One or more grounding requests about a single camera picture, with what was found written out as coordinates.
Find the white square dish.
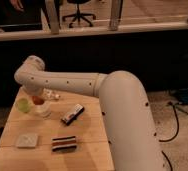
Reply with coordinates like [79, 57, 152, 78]
[15, 133, 38, 148]

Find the black power cable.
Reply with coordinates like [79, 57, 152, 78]
[158, 101, 180, 171]

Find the striped cloth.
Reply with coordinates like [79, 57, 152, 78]
[52, 136, 77, 152]

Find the red apple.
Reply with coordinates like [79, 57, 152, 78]
[32, 96, 44, 105]

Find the black office chair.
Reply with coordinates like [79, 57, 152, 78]
[62, 0, 96, 28]

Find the clear plastic bottle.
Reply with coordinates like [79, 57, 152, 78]
[43, 89, 60, 100]

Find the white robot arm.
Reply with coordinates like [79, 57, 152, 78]
[14, 55, 166, 171]

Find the white paper cup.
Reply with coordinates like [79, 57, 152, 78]
[35, 102, 51, 117]

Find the blue black device on floor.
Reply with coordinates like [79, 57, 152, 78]
[170, 89, 188, 105]

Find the green plastic cup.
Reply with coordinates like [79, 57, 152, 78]
[15, 98, 30, 113]

